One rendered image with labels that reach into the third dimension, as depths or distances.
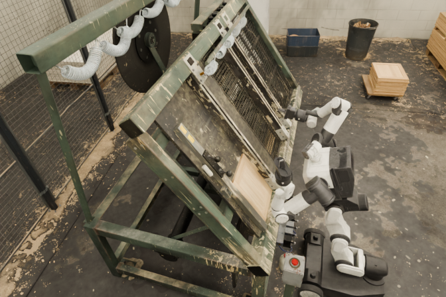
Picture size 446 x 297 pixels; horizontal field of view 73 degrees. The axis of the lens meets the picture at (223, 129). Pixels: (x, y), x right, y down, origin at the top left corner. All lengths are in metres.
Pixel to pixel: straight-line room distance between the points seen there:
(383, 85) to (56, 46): 4.44
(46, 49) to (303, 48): 5.23
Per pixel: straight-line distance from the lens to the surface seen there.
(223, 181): 1.86
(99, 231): 2.53
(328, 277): 2.90
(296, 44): 6.21
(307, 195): 1.86
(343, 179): 1.98
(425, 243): 3.60
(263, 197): 2.24
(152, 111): 1.51
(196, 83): 1.91
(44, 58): 1.59
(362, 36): 6.20
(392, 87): 5.18
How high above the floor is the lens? 2.72
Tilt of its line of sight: 39 degrees down
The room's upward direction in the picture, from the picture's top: 3 degrees counter-clockwise
